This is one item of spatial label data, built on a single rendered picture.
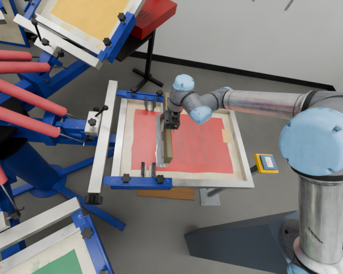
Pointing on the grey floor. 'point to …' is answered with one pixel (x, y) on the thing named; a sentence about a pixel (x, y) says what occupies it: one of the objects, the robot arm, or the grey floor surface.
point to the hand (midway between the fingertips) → (166, 126)
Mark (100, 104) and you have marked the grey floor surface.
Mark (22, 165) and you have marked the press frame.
